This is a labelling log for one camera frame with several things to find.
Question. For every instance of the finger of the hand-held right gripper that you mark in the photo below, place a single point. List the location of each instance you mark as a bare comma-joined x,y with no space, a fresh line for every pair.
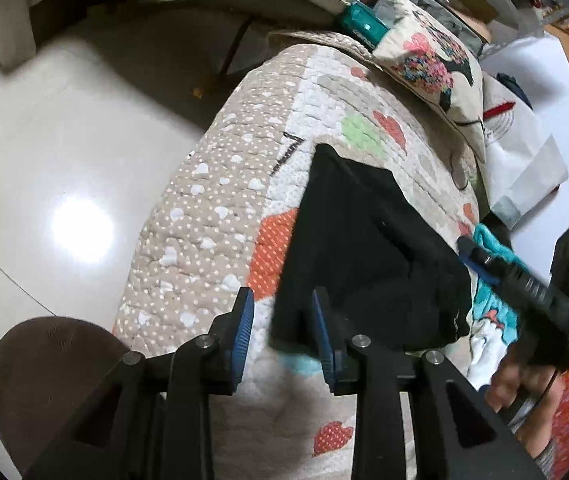
479,267
506,272

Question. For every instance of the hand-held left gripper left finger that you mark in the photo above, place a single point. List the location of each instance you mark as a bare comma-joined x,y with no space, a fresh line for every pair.
243,336

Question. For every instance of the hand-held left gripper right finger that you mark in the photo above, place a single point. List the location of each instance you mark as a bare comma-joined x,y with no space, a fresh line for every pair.
322,336

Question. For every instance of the black pants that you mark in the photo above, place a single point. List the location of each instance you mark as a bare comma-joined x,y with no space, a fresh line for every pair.
364,250

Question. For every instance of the person's right hand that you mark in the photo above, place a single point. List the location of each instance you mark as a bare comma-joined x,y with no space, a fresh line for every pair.
516,377

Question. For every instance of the teal printed cloth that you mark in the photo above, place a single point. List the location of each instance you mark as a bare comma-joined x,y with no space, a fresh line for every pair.
494,260

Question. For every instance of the quilted patchwork blanket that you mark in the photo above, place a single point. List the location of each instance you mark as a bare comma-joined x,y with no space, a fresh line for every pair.
214,240

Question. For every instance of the white paper bag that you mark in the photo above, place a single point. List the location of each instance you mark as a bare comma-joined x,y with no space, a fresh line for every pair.
516,145

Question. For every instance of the person's red patterned clothing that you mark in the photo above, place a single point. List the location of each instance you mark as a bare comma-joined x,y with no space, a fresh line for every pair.
566,435

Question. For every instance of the printed floral cushion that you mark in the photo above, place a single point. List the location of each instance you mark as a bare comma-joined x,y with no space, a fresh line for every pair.
432,57

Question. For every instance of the teal box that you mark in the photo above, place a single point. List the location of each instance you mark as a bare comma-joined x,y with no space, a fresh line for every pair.
364,22

